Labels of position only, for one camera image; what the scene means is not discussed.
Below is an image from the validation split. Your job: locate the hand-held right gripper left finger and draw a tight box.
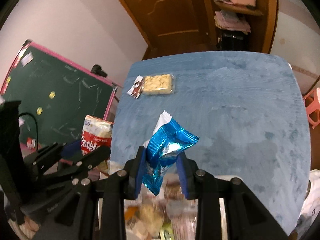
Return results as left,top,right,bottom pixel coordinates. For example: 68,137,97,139
32,146,148,240

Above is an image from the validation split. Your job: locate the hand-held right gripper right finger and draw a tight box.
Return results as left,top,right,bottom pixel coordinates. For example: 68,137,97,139
176,152,288,240

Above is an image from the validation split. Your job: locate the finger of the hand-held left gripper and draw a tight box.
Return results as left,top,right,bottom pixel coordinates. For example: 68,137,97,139
34,140,82,171
57,146,111,180

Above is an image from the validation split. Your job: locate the brown cookie clear packet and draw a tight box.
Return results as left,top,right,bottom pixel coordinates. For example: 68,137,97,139
164,177,184,200

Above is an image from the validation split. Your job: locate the red white cookie packet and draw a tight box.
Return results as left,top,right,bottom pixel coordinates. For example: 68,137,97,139
81,115,114,155

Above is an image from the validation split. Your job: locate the blue foil snack packet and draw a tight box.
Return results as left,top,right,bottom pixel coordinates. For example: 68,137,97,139
142,110,200,197

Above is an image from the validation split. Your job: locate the white plastic bin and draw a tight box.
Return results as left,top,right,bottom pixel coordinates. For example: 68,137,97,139
98,171,240,240

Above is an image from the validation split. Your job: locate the orange white snack packet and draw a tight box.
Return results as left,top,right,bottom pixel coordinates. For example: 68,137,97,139
125,205,140,228

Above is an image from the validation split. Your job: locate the yellow cookie clear packet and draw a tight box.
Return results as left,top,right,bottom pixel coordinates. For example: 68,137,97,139
139,202,164,238

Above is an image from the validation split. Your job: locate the green snack packet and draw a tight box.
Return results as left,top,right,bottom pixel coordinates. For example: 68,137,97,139
160,227,174,240

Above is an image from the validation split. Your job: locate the brown white chocolate packet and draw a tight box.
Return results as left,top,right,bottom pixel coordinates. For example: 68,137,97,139
126,76,143,99

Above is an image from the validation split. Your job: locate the blue tablecloth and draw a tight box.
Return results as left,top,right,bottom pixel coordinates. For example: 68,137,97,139
110,51,312,235

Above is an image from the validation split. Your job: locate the black chalkboard knob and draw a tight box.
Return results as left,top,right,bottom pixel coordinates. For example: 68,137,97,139
90,64,108,78

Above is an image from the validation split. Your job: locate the clear cracker bar packet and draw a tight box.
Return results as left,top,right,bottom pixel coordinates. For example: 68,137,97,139
141,74,175,96

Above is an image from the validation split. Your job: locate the white paper note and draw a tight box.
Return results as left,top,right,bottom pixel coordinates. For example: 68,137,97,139
21,52,34,67

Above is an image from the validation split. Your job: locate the white plastic bag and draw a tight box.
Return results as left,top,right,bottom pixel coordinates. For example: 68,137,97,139
297,170,320,235

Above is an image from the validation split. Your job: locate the black bag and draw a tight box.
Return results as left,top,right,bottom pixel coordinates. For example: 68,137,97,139
217,29,247,52

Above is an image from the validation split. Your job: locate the pink plastic stool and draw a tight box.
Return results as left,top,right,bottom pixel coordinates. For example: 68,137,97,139
302,87,320,129

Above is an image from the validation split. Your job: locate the wooden door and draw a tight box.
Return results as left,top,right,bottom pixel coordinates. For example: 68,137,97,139
104,0,218,55

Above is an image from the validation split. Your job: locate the pink cloth pile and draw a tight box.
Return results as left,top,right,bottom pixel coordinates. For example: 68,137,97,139
214,10,252,34

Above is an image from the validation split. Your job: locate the wooden shelf unit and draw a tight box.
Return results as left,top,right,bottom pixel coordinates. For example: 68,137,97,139
199,0,279,54

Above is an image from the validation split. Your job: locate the white wardrobe door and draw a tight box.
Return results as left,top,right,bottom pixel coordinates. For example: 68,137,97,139
270,0,320,93

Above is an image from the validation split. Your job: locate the black cable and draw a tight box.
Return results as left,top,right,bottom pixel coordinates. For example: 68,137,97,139
18,112,38,153

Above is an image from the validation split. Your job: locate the green chalkboard pink frame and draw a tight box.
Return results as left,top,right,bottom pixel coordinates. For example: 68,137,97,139
0,39,123,155

